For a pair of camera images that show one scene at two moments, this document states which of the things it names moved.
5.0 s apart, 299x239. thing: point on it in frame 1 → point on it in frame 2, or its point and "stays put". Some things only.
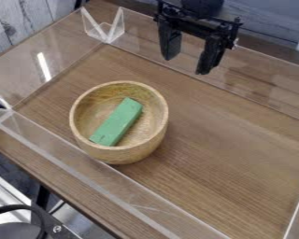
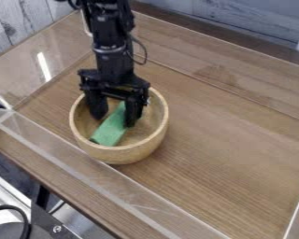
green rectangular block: x=118 y=122 stays put
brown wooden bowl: x=92 y=105 stays put
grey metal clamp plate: x=56 y=231 stays put
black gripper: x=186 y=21 → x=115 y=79
